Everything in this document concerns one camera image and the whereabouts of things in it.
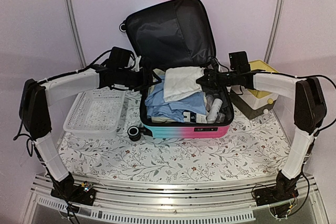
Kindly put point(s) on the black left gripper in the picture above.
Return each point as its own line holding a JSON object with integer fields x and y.
{"x": 145, "y": 83}

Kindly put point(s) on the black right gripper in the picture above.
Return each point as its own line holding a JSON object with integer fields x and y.
{"x": 212, "y": 77}

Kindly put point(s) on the white garment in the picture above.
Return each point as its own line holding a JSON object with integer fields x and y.
{"x": 180, "y": 83}

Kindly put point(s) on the light blue shirt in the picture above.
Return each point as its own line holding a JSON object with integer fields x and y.
{"x": 157, "y": 107}

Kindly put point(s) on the pink and teal kids suitcase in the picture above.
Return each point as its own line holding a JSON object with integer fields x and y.
{"x": 176, "y": 33}

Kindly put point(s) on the beige garment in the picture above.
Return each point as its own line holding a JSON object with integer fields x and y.
{"x": 158, "y": 119}

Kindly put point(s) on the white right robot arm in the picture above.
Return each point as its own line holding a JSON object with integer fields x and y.
{"x": 309, "y": 112}

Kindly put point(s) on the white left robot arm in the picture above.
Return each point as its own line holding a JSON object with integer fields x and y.
{"x": 121, "y": 68}

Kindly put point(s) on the white cylindrical bottle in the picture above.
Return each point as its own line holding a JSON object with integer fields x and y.
{"x": 213, "y": 113}

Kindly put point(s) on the black and white sock pack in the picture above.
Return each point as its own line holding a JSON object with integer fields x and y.
{"x": 191, "y": 117}

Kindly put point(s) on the yellow top drawer box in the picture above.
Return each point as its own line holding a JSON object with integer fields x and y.
{"x": 252, "y": 103}

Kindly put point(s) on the white perforated plastic basket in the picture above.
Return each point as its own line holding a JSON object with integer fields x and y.
{"x": 95, "y": 113}

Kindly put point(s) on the floral patterned table mat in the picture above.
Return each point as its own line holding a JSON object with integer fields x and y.
{"x": 251, "y": 148}

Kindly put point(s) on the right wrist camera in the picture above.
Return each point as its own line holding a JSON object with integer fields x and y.
{"x": 215, "y": 64}

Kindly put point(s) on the aluminium front rail frame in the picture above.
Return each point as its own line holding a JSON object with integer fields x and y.
{"x": 125, "y": 201}

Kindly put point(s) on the right wall aluminium post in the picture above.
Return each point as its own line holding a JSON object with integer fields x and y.
{"x": 274, "y": 30}

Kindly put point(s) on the wall aluminium post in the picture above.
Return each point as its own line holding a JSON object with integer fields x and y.
{"x": 75, "y": 32}
{"x": 274, "y": 30}

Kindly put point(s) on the left wall aluminium post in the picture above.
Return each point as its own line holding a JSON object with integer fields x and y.
{"x": 75, "y": 32}

